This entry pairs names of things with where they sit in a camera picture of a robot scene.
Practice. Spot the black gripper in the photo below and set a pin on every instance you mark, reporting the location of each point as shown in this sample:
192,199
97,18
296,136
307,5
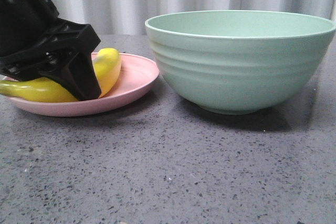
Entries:
33,46

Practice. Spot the yellow plastic banana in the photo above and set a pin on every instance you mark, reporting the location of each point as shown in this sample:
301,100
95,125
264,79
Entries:
107,67

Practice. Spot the pink plate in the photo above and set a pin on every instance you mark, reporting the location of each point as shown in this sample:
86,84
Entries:
137,77

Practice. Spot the green ribbed bowl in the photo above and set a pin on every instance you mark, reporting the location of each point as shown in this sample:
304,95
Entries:
238,61

